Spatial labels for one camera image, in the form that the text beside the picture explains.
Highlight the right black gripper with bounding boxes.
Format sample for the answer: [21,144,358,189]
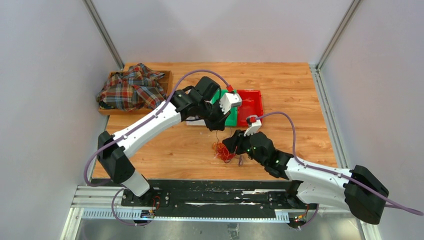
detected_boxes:
[223,127,267,166]

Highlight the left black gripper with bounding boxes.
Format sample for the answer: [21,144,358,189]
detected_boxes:
[198,99,232,133]

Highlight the red orange cables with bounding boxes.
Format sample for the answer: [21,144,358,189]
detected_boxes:
[211,141,237,164]

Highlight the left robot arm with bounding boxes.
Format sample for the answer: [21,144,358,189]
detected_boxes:
[95,76,242,207]

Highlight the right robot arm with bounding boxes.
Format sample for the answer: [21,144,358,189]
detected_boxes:
[222,130,389,225]

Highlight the white plastic bin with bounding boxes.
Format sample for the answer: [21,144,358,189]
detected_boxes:
[185,117,206,126]

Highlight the green plastic bin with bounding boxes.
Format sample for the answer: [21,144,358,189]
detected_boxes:
[210,89,238,127]

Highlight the red plastic bin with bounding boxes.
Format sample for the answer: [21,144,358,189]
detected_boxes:
[236,89,264,127]

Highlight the wooden tray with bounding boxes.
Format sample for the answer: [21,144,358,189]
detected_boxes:
[98,70,173,116]

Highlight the plaid shirt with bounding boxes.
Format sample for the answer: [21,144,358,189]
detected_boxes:
[95,63,169,112]

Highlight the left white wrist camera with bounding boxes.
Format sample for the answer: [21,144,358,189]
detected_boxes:
[218,92,243,114]

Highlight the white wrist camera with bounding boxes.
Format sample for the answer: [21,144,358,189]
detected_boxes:
[218,92,243,114]
[243,115,262,137]

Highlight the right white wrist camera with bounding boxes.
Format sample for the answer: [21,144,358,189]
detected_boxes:
[243,115,262,137]

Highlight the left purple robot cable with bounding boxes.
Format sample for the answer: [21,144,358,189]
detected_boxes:
[82,69,235,228]

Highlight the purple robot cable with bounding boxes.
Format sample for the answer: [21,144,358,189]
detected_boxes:
[82,69,235,228]
[247,111,424,230]

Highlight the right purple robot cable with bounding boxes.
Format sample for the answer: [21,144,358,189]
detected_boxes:
[247,111,424,230]

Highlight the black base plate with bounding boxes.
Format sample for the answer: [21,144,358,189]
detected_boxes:
[120,179,317,219]

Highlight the aluminium frame rail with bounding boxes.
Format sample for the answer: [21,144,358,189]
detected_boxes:
[71,185,374,223]

